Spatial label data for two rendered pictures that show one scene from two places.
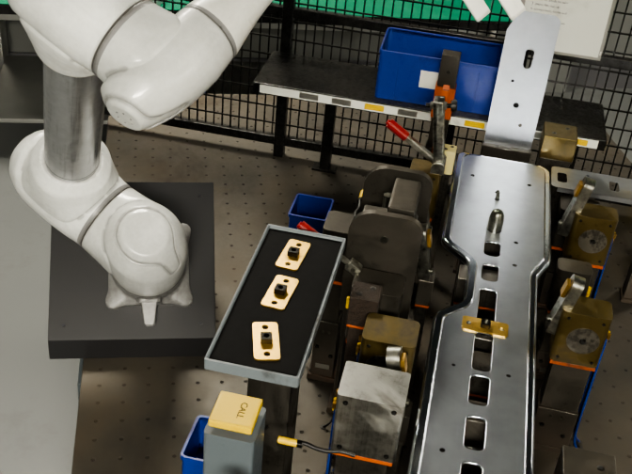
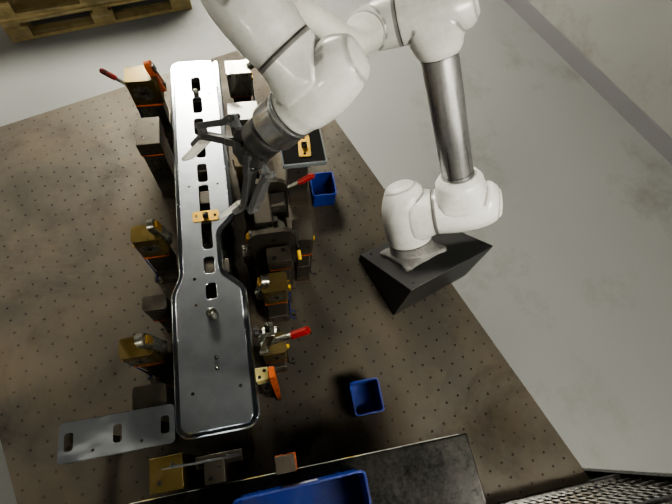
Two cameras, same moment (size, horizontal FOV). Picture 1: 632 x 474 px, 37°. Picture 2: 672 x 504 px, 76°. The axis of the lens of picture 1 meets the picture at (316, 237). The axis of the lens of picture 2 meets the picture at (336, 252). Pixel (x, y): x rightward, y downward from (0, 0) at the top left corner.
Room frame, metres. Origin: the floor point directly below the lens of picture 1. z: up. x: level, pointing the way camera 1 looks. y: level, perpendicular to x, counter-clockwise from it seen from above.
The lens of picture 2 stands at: (2.12, -0.25, 2.27)
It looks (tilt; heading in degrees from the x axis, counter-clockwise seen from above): 65 degrees down; 150
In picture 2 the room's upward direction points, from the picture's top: 11 degrees clockwise
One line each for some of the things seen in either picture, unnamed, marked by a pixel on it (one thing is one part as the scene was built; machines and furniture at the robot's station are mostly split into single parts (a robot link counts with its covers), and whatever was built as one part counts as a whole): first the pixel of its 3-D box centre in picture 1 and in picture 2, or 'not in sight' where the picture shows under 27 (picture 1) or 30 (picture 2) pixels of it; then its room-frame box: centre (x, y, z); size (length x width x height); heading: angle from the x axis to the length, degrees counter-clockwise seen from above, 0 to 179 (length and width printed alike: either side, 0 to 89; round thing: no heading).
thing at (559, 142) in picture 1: (545, 194); (183, 470); (2.06, -0.56, 0.88); 0.08 x 0.08 x 0.36; 81
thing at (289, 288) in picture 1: (280, 290); not in sight; (1.18, 0.05, 1.17); 0.08 x 0.04 x 0.01; 167
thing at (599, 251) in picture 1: (583, 278); (149, 359); (1.72, -0.60, 0.87); 0.12 x 0.07 x 0.35; 81
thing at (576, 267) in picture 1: (565, 323); (162, 317); (1.59, -0.54, 0.84); 0.10 x 0.05 x 0.29; 81
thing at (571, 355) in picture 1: (573, 379); (157, 256); (1.38, -0.52, 0.87); 0.12 x 0.07 x 0.35; 81
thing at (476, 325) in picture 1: (485, 324); (205, 215); (1.35, -0.32, 1.01); 0.08 x 0.04 x 0.01; 81
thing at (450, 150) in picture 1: (436, 214); (266, 383); (1.91, -0.28, 0.88); 0.04 x 0.04 x 0.37; 81
